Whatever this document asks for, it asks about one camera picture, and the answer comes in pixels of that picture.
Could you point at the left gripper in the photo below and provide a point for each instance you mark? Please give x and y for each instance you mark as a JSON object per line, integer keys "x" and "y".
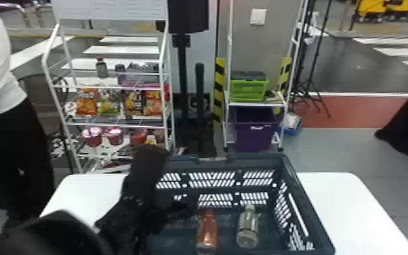
{"x": 165, "y": 215}

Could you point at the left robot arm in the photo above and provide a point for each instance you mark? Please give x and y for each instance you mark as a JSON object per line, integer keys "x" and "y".
{"x": 47, "y": 235}

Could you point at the orange bottle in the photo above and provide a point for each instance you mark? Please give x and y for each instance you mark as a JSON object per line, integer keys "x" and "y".
{"x": 207, "y": 231}

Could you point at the red noodle cup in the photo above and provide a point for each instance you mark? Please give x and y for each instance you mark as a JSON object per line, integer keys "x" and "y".
{"x": 114, "y": 135}
{"x": 138, "y": 137}
{"x": 92, "y": 137}

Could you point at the clear bottle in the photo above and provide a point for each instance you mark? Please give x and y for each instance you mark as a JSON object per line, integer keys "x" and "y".
{"x": 247, "y": 228}

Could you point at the red snack packet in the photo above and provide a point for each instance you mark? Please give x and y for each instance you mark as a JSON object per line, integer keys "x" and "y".
{"x": 153, "y": 102}

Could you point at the yellow snack packet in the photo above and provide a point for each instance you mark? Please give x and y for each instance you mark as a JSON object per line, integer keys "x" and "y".
{"x": 133, "y": 103}

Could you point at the green snack packet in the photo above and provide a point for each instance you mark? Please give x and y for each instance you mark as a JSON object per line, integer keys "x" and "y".
{"x": 109, "y": 104}

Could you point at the purple crate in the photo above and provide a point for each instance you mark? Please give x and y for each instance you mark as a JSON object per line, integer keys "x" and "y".
{"x": 255, "y": 130}

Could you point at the blue basket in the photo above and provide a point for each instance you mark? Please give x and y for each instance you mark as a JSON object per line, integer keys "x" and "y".
{"x": 289, "y": 199}

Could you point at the orange snack packet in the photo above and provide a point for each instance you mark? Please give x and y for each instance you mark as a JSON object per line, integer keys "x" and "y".
{"x": 87, "y": 102}

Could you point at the green crate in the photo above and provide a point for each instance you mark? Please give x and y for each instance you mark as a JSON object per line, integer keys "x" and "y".
{"x": 248, "y": 89}

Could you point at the dark bottle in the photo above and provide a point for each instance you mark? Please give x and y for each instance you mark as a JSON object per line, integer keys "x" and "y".
{"x": 101, "y": 68}

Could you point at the person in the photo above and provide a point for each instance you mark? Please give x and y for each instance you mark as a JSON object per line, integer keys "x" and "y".
{"x": 1, "y": 117}

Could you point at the black tripod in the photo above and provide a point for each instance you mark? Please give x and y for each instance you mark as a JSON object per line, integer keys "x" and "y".
{"x": 310, "y": 64}

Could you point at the yellow vehicle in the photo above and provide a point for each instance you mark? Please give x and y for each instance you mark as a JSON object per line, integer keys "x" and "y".
{"x": 385, "y": 8}

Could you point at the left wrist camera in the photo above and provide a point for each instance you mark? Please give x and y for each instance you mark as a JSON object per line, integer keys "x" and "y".
{"x": 149, "y": 167}

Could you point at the yellow black striped post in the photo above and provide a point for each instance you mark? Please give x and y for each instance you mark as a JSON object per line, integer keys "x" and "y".
{"x": 219, "y": 89}
{"x": 283, "y": 74}

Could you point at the black box on post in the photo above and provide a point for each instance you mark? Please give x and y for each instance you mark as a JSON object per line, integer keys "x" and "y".
{"x": 187, "y": 17}

